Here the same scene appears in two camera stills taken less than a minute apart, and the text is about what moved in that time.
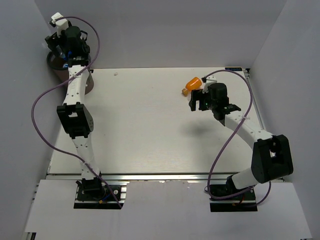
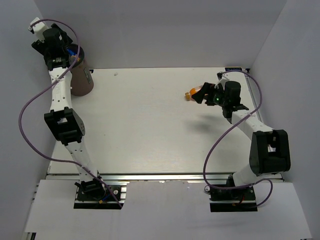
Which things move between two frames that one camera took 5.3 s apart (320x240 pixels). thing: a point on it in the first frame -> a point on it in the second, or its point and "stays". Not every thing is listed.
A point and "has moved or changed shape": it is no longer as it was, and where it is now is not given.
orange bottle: [194, 83] has moved or changed shape
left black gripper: [54, 41] -> [41, 48]
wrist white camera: [210, 79] -> [222, 78]
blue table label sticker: [234, 68] stays
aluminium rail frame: [168, 134] stays
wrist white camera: [61, 23] -> [38, 29]
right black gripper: [197, 95] -> [207, 88]
